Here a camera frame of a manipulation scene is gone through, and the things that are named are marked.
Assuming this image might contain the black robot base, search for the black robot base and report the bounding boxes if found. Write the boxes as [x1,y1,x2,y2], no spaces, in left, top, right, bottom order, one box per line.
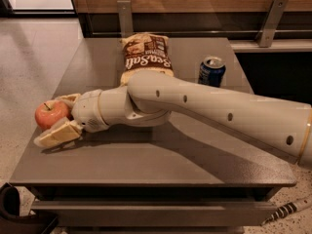
[0,182,59,234]

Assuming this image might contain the blue soda can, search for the blue soda can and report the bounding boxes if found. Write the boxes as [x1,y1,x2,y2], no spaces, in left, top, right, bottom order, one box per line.
[198,56,226,88]

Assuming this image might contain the red apple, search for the red apple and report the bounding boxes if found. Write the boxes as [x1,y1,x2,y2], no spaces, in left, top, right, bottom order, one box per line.
[35,99,70,131]

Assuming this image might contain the metal bracket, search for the metal bracket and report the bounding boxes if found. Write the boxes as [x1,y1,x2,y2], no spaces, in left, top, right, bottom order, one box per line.
[256,0,289,48]
[117,0,134,38]

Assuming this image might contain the striped black white cable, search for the striped black white cable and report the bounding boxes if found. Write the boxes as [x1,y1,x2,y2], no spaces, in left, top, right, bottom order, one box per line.
[261,195,312,226]

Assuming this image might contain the right metal bracket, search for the right metal bracket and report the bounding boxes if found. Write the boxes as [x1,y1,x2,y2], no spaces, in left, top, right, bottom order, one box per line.
[256,0,289,48]

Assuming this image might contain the grey table with drawer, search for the grey table with drawer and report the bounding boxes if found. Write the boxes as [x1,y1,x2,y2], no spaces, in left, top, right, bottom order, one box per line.
[9,37,297,234]

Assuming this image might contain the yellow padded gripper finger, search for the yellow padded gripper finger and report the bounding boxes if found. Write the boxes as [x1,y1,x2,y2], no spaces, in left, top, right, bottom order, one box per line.
[33,117,83,148]
[55,94,81,109]

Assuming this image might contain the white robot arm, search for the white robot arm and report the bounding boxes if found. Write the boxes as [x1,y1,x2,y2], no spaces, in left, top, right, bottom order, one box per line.
[34,70,312,169]

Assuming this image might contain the left metal bracket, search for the left metal bracket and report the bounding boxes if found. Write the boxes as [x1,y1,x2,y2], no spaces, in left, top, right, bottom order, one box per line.
[117,0,134,38]

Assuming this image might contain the sea salt chips bag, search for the sea salt chips bag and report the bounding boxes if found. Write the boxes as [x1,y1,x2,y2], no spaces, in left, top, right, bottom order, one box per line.
[120,32,174,86]

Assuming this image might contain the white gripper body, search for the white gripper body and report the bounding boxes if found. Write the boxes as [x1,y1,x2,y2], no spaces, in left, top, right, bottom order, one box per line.
[71,90,109,133]

